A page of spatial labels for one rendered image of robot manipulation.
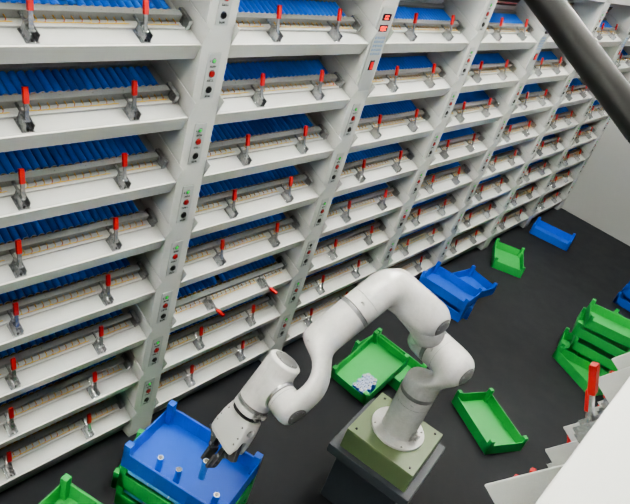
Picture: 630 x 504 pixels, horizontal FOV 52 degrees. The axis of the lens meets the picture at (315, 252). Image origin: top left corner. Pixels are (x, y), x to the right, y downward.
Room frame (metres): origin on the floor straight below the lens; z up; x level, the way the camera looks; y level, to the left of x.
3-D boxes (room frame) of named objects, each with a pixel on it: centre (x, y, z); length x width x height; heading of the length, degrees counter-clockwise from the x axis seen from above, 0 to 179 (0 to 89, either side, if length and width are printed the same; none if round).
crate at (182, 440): (1.12, 0.13, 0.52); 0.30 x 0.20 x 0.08; 74
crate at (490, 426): (2.22, -0.98, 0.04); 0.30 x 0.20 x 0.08; 29
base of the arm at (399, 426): (1.64, -0.47, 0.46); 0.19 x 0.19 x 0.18
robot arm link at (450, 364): (1.62, -0.49, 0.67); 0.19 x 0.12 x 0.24; 47
